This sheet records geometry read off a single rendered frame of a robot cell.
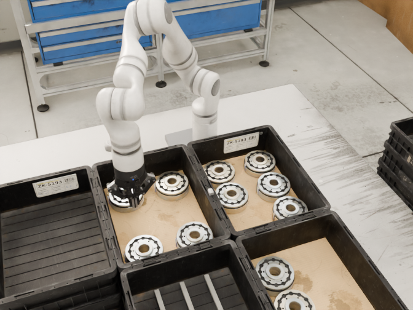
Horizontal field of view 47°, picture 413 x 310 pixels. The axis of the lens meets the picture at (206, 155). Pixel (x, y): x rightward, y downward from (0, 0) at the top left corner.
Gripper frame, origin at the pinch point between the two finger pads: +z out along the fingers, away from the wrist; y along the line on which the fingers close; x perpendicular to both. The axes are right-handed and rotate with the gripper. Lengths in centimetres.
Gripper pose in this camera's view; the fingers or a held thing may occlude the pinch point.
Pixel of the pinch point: (133, 200)
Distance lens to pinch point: 125.7
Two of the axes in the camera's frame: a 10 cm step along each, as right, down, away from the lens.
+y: 9.4, -2.2, 2.6
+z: -0.1, 7.4, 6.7
